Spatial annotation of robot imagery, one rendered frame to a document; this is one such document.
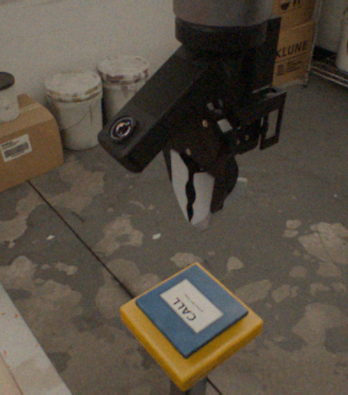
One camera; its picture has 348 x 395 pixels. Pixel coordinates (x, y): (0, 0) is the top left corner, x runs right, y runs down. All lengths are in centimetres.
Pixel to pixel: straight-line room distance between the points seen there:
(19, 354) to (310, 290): 152
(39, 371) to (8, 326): 7
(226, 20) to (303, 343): 151
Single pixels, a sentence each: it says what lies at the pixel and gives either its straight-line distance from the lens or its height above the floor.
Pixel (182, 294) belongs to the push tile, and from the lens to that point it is 57.
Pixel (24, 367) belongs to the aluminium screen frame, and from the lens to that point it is 51.
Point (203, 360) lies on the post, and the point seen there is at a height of 95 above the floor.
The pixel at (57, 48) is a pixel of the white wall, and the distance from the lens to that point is 276.
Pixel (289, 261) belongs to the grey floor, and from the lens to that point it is 201.
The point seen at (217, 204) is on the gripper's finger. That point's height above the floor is 115.
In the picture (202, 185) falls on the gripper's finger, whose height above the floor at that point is 116.
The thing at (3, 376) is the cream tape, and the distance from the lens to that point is 56.
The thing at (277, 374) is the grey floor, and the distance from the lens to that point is 167.
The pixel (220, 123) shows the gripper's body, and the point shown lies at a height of 123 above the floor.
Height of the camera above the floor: 141
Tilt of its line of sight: 39 degrees down
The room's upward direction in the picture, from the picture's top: straight up
